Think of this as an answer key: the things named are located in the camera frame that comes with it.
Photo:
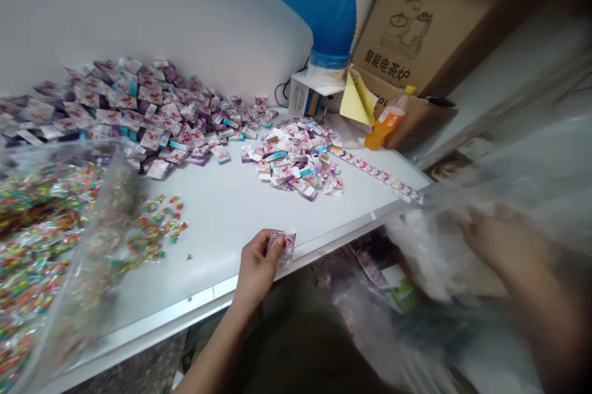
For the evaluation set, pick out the clear bag of colourful candies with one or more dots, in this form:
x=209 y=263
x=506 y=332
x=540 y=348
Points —
x=41 y=246

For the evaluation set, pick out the small purple printed box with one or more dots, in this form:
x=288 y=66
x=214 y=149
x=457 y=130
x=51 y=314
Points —
x=284 y=246

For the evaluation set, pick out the printed sticker strip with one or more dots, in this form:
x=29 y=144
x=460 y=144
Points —
x=374 y=171

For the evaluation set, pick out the person's right fingers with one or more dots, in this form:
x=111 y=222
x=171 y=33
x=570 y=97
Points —
x=485 y=223

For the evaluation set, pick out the open brown cardboard box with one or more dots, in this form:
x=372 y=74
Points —
x=416 y=112

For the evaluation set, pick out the white machine housing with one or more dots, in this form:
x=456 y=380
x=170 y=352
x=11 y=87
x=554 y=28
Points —
x=310 y=95

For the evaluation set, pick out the large clear plastic bag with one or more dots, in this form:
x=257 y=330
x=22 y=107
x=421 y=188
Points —
x=462 y=311

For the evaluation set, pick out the black marker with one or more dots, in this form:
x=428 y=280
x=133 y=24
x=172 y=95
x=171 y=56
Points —
x=439 y=101

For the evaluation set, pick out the person's right hand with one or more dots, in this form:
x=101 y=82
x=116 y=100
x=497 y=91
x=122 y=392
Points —
x=508 y=241

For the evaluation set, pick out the pile of folded purple boxes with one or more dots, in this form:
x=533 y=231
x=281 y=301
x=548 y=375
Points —
x=120 y=112

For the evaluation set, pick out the person's left hand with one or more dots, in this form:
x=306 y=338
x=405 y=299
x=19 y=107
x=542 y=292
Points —
x=254 y=269

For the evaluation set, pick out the scattered colourful candy packets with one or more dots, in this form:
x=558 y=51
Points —
x=159 y=223

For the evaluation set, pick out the large printed cardboard box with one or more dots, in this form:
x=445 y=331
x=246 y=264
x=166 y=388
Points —
x=430 y=28

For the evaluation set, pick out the yellow paper sheet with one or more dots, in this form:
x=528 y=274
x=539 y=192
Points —
x=358 y=98

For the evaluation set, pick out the orange soda bottle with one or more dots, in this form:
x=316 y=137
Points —
x=386 y=121

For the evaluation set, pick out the pile of flat purple cartons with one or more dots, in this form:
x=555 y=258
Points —
x=296 y=158

